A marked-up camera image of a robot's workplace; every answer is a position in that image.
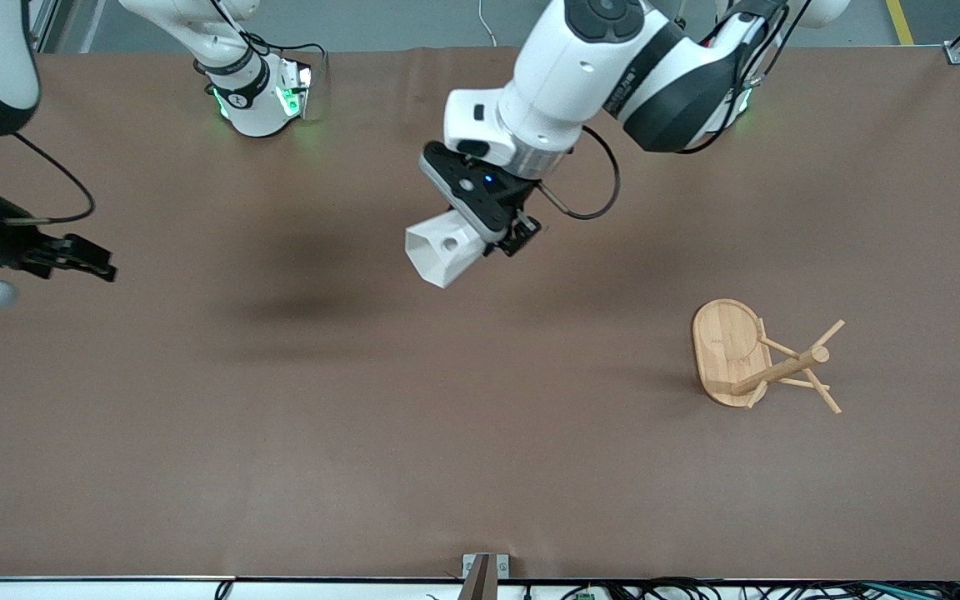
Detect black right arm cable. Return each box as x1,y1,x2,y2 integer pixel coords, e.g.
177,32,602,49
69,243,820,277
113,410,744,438
0,133,96,226

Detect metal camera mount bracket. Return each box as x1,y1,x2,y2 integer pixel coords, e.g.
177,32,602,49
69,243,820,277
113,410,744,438
462,553,511,600

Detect brown table cover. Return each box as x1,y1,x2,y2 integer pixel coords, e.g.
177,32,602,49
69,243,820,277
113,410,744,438
0,46,960,580

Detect wooden cup rack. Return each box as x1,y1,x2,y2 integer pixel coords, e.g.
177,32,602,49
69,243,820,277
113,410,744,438
691,298,846,415

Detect black cable bundle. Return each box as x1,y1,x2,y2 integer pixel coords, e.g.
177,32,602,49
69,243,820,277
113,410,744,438
555,577,960,600

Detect white faceted cup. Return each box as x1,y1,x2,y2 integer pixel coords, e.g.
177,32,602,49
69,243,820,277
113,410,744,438
405,210,485,289

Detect black base cable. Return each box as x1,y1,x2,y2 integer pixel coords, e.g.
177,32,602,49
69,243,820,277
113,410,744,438
234,33,331,88

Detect aluminium frame profile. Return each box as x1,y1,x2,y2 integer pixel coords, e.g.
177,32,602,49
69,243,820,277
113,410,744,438
26,0,60,53

